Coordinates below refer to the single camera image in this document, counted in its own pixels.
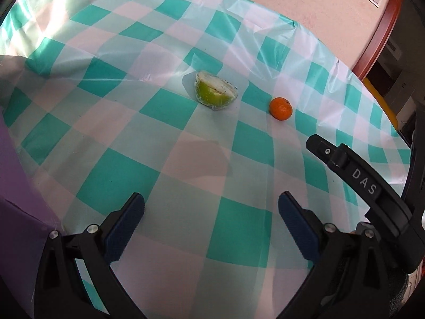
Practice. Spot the teal checked tablecloth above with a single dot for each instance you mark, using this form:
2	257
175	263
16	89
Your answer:
99	73

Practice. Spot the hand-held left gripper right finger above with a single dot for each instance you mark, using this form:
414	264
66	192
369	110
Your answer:
298	229

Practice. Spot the red-brown wooden door frame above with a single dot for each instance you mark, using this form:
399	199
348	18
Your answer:
381	33

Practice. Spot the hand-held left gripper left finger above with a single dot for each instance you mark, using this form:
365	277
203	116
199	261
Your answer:
124	227

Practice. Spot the small orange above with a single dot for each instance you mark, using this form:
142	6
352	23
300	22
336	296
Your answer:
280	109

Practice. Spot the wrapped halved green apple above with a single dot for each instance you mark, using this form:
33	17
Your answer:
212	91

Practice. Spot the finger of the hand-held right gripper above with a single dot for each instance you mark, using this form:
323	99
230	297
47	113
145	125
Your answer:
327	151

